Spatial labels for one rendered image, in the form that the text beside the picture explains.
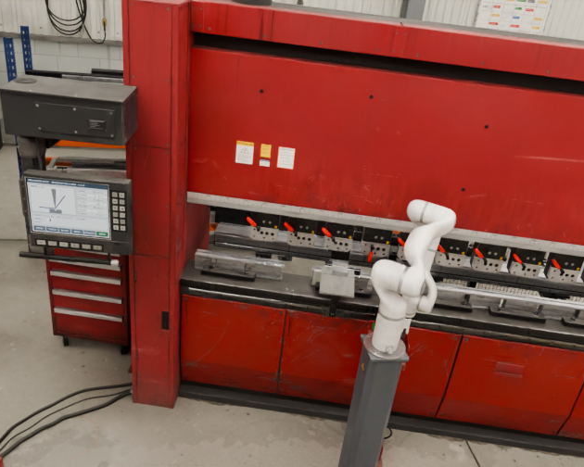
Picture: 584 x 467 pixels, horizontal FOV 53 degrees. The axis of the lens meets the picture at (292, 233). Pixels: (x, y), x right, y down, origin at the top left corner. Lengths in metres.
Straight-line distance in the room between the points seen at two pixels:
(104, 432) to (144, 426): 0.22
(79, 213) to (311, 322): 1.38
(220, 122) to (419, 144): 0.98
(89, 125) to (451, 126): 1.64
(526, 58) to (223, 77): 1.38
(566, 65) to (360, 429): 1.91
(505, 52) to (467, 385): 1.84
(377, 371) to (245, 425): 1.20
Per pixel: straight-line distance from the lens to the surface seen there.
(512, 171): 3.07
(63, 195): 2.71
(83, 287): 3.86
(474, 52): 2.85
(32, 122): 2.67
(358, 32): 2.79
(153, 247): 3.10
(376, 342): 2.68
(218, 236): 3.53
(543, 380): 3.67
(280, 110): 2.90
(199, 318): 3.39
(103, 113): 2.54
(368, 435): 3.00
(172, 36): 2.70
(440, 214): 2.71
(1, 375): 4.14
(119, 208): 2.66
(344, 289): 3.07
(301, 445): 3.60
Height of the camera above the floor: 2.65
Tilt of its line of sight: 28 degrees down
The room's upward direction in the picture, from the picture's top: 7 degrees clockwise
